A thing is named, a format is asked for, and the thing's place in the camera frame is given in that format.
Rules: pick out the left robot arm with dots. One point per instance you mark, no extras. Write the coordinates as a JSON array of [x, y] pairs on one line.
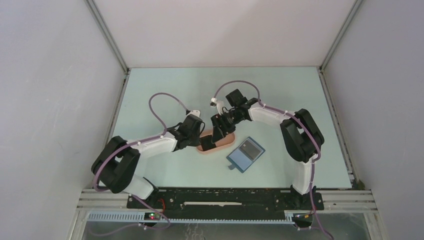
[[114, 169]]

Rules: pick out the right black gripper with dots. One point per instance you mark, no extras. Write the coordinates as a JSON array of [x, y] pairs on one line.
[[217, 120]]

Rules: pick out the controller board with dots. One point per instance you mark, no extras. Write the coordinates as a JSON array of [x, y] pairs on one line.
[[303, 217], [152, 216]]

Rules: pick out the blue card holder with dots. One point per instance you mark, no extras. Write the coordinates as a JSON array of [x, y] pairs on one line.
[[239, 161]]

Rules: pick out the pink oval tray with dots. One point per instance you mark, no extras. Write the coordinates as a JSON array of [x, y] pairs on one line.
[[222, 144]]

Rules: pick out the right controller board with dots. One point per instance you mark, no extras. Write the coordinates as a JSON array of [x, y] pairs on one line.
[[303, 217]]

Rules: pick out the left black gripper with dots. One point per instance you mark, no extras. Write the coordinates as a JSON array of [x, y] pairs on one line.
[[195, 142]]

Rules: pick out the left controller board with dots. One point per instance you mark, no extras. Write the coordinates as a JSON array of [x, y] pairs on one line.
[[152, 216]]

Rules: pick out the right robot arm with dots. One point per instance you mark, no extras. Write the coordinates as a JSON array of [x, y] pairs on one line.
[[302, 137]]

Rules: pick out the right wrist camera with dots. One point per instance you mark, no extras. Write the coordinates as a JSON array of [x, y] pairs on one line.
[[218, 104]]

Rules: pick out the aluminium front rail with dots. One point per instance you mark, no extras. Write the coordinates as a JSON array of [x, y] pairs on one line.
[[334, 201]]

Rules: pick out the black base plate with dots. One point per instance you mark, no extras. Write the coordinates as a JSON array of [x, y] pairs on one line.
[[232, 203]]

